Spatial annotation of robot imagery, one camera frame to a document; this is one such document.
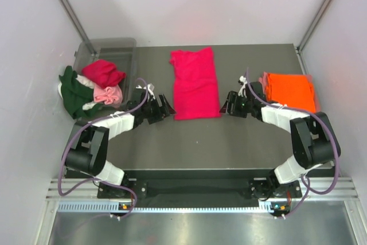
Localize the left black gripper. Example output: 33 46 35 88
141 94 176 124

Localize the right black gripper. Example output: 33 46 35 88
220 91 254 118

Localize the magenta t shirt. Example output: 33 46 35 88
170 47 221 120

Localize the salmon pink t shirt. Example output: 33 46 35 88
257 71 321 114

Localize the red t shirt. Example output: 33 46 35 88
81 59 126 88

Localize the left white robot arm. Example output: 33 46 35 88
57 87 176 197

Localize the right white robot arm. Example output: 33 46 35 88
220 79 341 201

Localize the light pink t shirt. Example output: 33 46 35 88
93 85 123 106

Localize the grey plastic bin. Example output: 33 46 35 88
73 37 137 105

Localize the white t shirt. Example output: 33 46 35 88
57 75 97 111

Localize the dark green t shirt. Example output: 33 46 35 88
58 65 103 119

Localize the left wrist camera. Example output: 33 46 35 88
135 83 156 99

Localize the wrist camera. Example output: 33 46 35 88
238 76 248 98
135 83 156 99

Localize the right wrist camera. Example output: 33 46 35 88
238 76 248 98

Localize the slotted grey cable duct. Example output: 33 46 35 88
57 201 288 214

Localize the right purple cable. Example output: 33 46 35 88
245 67 342 219

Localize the left aluminium frame post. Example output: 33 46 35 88
59 0 96 55

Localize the aluminium frame post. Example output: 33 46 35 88
59 0 96 55
296 0 333 55

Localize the right aluminium frame post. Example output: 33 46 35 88
296 0 333 55

